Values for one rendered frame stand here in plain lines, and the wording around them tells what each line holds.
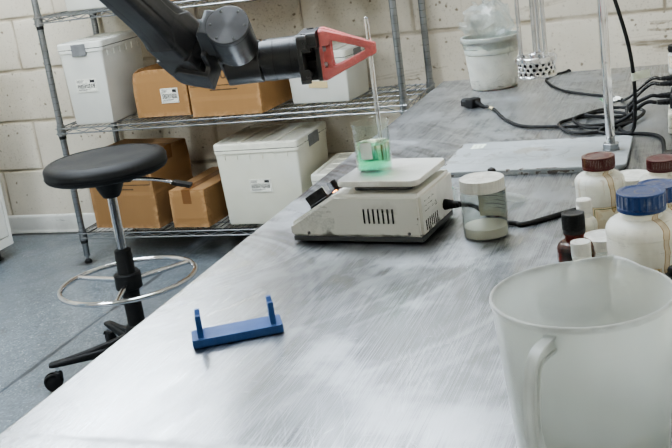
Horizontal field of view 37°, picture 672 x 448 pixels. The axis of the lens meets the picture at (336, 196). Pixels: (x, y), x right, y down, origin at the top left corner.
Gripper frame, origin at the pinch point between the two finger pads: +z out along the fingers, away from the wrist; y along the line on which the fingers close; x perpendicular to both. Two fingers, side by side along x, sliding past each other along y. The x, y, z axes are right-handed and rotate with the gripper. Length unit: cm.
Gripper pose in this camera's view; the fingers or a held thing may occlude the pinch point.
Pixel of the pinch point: (369, 47)
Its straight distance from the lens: 135.4
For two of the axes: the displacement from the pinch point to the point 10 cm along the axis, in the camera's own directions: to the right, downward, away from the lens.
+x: 1.3, 9.6, 2.5
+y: 0.9, -2.6, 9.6
